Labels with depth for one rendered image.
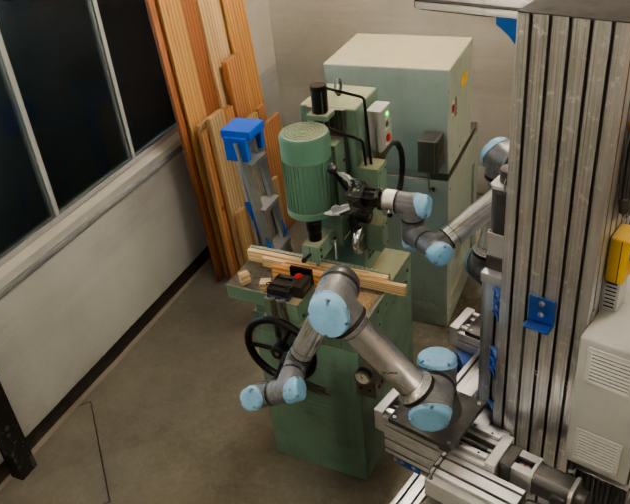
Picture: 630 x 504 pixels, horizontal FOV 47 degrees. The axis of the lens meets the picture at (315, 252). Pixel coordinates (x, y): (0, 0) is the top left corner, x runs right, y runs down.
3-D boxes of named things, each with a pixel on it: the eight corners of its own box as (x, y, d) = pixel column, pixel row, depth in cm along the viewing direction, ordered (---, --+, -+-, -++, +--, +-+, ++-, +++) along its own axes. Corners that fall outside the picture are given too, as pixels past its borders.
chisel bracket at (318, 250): (303, 263, 272) (300, 244, 267) (319, 244, 282) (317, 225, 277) (320, 267, 269) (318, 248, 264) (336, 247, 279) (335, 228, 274)
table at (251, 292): (214, 310, 276) (211, 298, 273) (254, 267, 299) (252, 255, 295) (360, 347, 251) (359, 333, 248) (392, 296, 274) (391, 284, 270)
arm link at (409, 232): (414, 259, 232) (414, 230, 226) (396, 243, 240) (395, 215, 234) (435, 252, 234) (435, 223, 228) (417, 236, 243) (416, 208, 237)
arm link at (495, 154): (483, 296, 254) (508, 151, 227) (458, 275, 266) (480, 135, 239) (510, 289, 259) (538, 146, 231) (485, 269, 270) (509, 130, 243)
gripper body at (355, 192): (348, 177, 236) (382, 182, 231) (356, 188, 243) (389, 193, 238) (341, 199, 234) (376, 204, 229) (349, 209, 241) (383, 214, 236)
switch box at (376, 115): (367, 150, 271) (365, 110, 262) (377, 139, 278) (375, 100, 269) (382, 152, 268) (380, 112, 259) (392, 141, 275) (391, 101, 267)
